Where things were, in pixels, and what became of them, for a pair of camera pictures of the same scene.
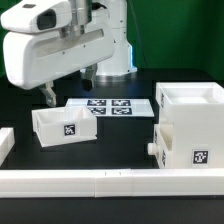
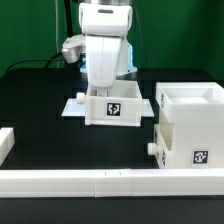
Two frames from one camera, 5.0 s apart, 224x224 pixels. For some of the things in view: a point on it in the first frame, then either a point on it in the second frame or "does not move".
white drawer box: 64,125 to 119,104
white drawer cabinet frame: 196,112 does not move
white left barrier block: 7,140 does not move
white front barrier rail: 109,183 does not move
